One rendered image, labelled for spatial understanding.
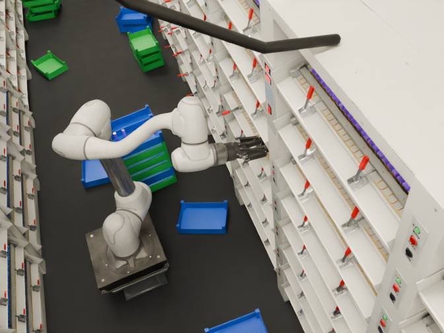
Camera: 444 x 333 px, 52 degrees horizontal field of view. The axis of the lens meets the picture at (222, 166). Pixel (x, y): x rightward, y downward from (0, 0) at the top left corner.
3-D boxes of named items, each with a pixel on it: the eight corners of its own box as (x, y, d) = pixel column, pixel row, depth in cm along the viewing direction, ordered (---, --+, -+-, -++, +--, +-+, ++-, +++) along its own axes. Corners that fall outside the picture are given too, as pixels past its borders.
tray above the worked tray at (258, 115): (273, 157, 171) (260, 136, 161) (222, 69, 211) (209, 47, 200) (320, 129, 169) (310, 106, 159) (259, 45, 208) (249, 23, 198)
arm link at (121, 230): (106, 255, 240) (91, 232, 224) (119, 226, 251) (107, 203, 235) (133, 259, 236) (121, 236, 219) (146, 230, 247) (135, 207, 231)
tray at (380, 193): (392, 259, 97) (384, 233, 87) (280, 94, 137) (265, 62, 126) (480, 213, 95) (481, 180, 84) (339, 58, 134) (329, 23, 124)
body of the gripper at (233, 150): (228, 152, 175) (251, 148, 177) (221, 138, 180) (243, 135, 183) (227, 166, 180) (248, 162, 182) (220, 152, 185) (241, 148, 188)
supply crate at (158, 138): (119, 160, 275) (115, 151, 269) (110, 139, 288) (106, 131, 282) (164, 141, 281) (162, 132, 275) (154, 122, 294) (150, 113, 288)
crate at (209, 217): (178, 234, 283) (176, 226, 277) (183, 207, 296) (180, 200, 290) (226, 234, 279) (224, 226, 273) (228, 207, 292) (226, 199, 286)
